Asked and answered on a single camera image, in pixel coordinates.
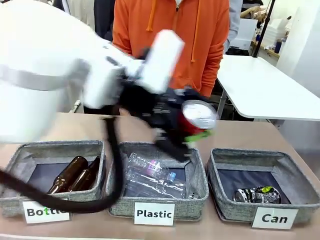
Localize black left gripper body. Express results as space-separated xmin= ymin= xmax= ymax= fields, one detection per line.
xmin=117 ymin=81 xmax=186 ymax=141

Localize crushed red soda can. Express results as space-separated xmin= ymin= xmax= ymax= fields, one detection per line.
xmin=176 ymin=99 xmax=217 ymax=135

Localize small pink-label water bottle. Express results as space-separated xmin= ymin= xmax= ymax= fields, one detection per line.
xmin=127 ymin=152 xmax=179 ymax=183

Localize large clear plastic bottle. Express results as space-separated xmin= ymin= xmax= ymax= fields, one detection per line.
xmin=124 ymin=166 xmax=198 ymax=200

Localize crushed black soda can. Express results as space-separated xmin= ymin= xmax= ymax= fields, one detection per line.
xmin=233 ymin=185 xmax=283 ymax=205

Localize brown glass bottle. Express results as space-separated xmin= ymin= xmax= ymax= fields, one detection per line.
xmin=46 ymin=155 xmax=89 ymax=196
xmin=67 ymin=155 xmax=102 ymax=193

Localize grey fabric basket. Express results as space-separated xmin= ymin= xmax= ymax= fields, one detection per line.
xmin=206 ymin=147 xmax=320 ymax=225
xmin=0 ymin=139 xmax=107 ymax=219
xmin=105 ymin=141 xmax=210 ymax=222

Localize white Can label sign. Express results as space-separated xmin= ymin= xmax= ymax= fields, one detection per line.
xmin=250 ymin=207 xmax=299 ymax=230

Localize person right hand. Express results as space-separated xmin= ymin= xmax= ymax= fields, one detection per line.
xmin=119 ymin=108 xmax=136 ymax=118

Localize person in orange hoodie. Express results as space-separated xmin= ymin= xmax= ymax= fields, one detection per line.
xmin=111 ymin=0 xmax=231 ymax=99

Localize large white table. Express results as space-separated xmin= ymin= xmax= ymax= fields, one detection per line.
xmin=216 ymin=54 xmax=320 ymax=123

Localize white box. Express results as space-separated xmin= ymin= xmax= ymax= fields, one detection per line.
xmin=234 ymin=18 xmax=259 ymax=51

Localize bystander in grey shirt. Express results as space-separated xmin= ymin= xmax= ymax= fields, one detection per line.
xmin=225 ymin=0 xmax=241 ymax=55

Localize white Plastic label sign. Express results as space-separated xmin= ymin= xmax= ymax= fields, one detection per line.
xmin=133 ymin=202 xmax=176 ymax=227

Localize black tripod pole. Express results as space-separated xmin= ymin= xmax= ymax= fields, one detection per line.
xmin=250 ymin=0 xmax=276 ymax=59

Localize seated people in striped clothes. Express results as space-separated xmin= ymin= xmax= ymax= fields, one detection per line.
xmin=239 ymin=0 xmax=271 ymax=20

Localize bystander in beige cardigan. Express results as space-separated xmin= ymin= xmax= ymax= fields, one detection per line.
xmin=53 ymin=0 xmax=116 ymax=41

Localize white Bottle label sign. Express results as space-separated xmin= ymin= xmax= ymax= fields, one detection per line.
xmin=22 ymin=198 xmax=72 ymax=224

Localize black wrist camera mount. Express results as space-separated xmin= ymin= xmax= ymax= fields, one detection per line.
xmin=153 ymin=134 xmax=195 ymax=163

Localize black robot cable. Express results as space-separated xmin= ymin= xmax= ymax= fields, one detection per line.
xmin=0 ymin=114 xmax=125 ymax=214

